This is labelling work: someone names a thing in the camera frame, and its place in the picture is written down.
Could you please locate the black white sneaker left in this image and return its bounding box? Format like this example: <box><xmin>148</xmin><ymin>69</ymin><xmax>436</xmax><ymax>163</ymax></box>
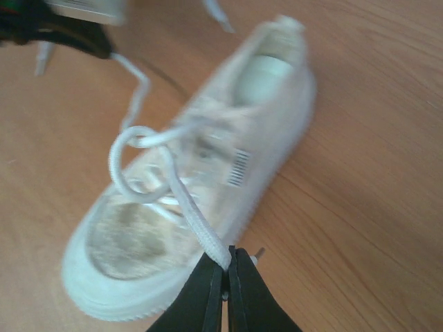
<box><xmin>34</xmin><ymin>0</ymin><xmax>236</xmax><ymax>77</ymax></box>

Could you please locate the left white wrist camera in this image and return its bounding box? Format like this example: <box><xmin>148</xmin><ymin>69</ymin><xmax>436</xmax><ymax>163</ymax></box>
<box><xmin>46</xmin><ymin>0</ymin><xmax>127</xmax><ymax>26</ymax></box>

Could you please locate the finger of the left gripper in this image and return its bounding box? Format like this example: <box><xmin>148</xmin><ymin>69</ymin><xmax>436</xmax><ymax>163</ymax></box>
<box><xmin>1</xmin><ymin>13</ymin><xmax>114</xmax><ymax>59</ymax></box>

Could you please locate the beige lace platform sneaker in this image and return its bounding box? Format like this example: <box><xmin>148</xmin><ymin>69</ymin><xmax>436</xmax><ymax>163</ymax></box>
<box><xmin>62</xmin><ymin>15</ymin><xmax>316</xmax><ymax>321</ymax></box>

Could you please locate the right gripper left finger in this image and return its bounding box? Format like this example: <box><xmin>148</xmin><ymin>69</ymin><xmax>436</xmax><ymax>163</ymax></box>
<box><xmin>147</xmin><ymin>254</ymin><xmax>224</xmax><ymax>332</ymax></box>

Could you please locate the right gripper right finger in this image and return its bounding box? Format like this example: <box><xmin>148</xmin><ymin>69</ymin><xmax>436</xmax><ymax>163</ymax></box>
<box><xmin>228</xmin><ymin>246</ymin><xmax>301</xmax><ymax>332</ymax></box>

